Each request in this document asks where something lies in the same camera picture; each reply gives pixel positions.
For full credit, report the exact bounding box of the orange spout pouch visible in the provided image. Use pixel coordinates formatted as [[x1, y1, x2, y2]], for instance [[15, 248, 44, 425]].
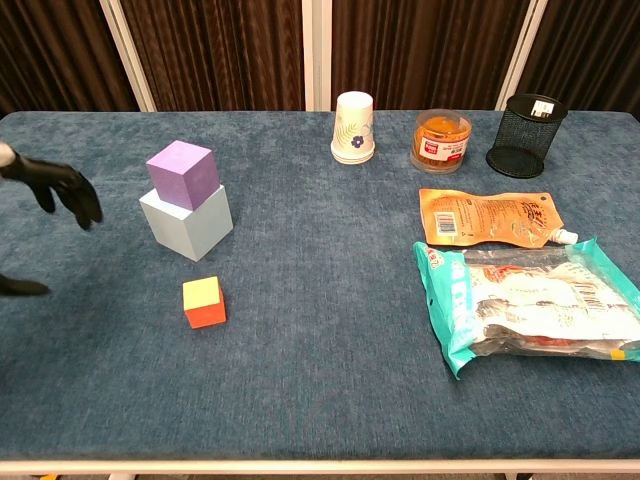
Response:
[[418, 187, 580, 250]]

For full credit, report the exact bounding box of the small orange yellow cube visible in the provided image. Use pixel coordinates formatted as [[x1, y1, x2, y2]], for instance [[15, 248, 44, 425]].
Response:
[[181, 275, 228, 330]]

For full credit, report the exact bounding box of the white partition post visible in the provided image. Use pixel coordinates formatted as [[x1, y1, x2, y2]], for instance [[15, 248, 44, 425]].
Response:
[[495, 0, 549, 111], [301, 0, 334, 112], [98, 0, 158, 113]]

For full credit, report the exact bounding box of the large light blue cube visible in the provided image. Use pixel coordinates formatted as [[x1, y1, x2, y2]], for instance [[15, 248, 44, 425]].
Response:
[[138, 183, 235, 263]]

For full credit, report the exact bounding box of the upside-down floral paper cup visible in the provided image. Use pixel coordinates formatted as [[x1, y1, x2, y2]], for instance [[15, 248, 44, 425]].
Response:
[[330, 90, 376, 166]]

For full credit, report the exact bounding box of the dark brown pleated curtain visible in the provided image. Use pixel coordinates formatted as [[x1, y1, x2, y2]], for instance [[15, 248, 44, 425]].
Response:
[[121, 0, 305, 112], [517, 0, 640, 119], [0, 0, 140, 117], [332, 0, 531, 111]]

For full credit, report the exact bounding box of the white table frame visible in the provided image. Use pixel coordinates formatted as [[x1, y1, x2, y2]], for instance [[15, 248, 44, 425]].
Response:
[[0, 458, 640, 480]]

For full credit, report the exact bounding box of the black mesh pen holder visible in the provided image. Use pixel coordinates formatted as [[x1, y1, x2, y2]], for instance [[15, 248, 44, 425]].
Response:
[[485, 93, 569, 179]]

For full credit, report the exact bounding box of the medium purple cube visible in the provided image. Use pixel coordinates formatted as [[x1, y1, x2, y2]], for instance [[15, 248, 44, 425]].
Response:
[[145, 139, 222, 212]]

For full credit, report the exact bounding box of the teal clear snack bag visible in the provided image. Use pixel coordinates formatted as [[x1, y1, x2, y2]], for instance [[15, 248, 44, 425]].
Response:
[[412, 236, 640, 381]]

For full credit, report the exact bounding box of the clear jar of rubber bands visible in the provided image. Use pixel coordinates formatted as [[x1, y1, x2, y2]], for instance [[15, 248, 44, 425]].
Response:
[[410, 109, 474, 175]]

